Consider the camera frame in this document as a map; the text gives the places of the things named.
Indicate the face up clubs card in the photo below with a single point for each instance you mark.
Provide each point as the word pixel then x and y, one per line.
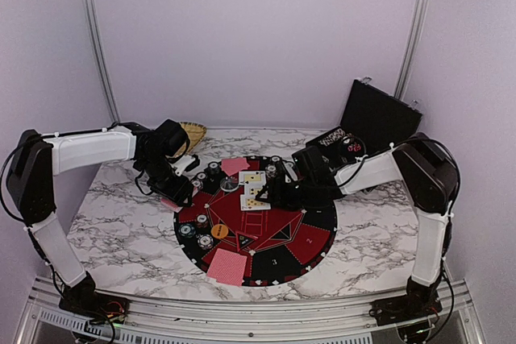
pixel 252 189

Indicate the orange round blind button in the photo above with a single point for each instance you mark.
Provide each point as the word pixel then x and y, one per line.
pixel 219 231

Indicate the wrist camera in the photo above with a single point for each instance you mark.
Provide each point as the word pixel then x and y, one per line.
pixel 290 175
pixel 185 164

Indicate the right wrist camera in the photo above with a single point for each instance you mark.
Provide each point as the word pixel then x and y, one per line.
pixel 290 175

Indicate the aluminium wall post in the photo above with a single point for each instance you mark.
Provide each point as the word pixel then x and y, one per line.
pixel 100 60
pixel 415 33

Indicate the clear round dealer button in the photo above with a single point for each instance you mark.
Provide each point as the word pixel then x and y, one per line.
pixel 229 184

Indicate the face up seven diamonds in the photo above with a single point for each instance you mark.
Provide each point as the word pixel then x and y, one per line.
pixel 248 203

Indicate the black triangular button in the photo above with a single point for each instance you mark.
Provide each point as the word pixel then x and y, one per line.
pixel 243 240

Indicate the round red black poker mat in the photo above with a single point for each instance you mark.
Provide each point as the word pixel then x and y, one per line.
pixel 288 244

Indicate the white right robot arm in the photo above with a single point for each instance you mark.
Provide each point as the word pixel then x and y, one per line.
pixel 425 169

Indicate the right aluminium wall post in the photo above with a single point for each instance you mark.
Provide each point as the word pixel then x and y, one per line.
pixel 415 33

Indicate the small orange black chip pile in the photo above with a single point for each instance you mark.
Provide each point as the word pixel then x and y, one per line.
pixel 202 221

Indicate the face up ace card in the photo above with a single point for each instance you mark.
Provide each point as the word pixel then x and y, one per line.
pixel 252 177

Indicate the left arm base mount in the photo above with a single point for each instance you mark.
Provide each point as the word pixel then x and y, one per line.
pixel 84 299

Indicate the dealt red card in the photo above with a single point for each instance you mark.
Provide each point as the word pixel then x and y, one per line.
pixel 219 269
pixel 233 165
pixel 237 267

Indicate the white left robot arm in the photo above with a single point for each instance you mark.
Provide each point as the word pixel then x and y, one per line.
pixel 33 172

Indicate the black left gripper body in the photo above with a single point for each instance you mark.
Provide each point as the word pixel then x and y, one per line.
pixel 162 184

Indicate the red playing card deck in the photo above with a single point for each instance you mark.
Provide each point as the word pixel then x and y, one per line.
pixel 175 208

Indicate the left aluminium wall post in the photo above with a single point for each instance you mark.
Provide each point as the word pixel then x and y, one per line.
pixel 100 60

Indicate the aluminium front rail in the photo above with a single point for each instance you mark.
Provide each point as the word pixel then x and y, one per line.
pixel 344 319

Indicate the black poker chip case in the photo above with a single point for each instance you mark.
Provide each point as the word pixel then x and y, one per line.
pixel 371 121

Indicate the woven bamboo tray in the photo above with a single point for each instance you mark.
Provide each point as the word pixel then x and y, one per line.
pixel 195 131

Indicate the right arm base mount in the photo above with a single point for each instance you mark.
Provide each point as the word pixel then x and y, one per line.
pixel 418 301

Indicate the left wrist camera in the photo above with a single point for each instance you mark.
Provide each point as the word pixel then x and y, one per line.
pixel 185 164

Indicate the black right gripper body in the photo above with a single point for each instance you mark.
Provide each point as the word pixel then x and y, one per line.
pixel 292 198

